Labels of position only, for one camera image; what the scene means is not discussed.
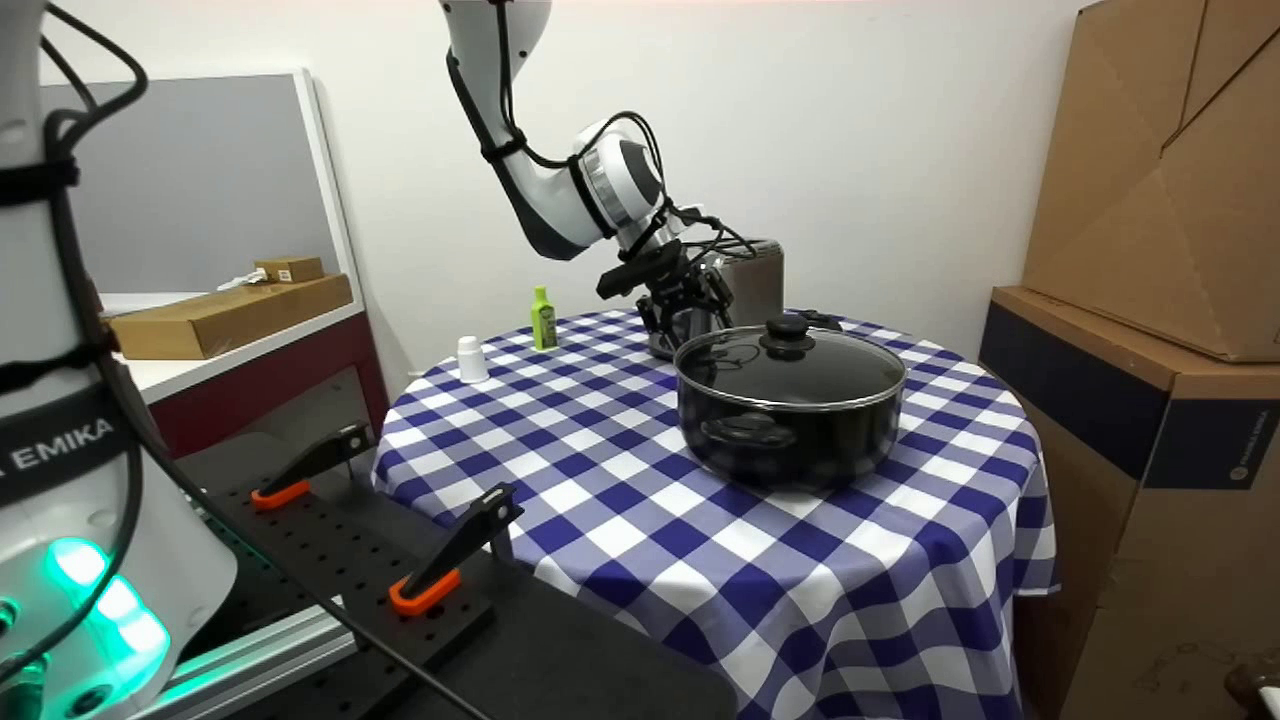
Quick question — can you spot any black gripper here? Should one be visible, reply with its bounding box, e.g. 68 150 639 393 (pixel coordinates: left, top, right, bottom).
616 230 737 360

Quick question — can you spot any silver toaster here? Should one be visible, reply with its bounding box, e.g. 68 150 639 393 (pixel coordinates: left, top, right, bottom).
648 235 790 363

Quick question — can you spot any glass lid with black knob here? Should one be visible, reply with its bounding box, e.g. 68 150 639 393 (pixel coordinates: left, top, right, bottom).
678 312 913 412

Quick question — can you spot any black cooking pot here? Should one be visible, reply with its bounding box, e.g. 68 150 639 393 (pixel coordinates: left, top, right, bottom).
673 317 913 493

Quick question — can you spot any green plastic bottle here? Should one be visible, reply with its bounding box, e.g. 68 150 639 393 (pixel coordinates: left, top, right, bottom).
529 285 564 357

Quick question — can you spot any blue white checkered tablecloth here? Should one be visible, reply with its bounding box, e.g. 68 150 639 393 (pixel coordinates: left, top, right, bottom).
369 309 1064 720

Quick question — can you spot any small white bottle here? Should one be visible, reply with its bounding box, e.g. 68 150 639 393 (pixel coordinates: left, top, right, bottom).
452 330 498 393

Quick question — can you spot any small cardboard box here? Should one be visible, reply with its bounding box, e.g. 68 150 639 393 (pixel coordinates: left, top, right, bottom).
251 257 328 286

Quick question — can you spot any red cabinet with white top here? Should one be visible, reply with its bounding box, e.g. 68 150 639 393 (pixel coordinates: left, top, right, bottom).
95 295 393 463

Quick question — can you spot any flat cardboard box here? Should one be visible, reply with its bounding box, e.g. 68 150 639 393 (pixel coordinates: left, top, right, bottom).
109 272 357 360

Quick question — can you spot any large creased cardboard box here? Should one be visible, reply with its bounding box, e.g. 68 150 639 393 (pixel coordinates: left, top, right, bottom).
1019 0 1280 366

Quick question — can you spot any cardboard box with dark band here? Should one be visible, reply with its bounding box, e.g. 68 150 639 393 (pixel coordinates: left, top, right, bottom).
977 285 1280 720

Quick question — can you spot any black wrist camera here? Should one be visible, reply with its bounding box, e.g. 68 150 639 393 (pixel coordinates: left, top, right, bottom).
592 257 673 299

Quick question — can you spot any black clamp with orange handle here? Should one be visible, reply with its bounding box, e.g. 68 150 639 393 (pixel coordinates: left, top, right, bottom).
388 483 529 625
247 420 376 514

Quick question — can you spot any gray panel with white frame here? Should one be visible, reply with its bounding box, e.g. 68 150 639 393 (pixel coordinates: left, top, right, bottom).
35 71 366 303

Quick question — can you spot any aluminium rail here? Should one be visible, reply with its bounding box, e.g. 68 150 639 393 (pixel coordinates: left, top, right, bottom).
146 596 362 720

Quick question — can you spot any black cable bundle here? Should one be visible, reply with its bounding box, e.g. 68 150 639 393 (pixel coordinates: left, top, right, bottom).
0 0 473 720

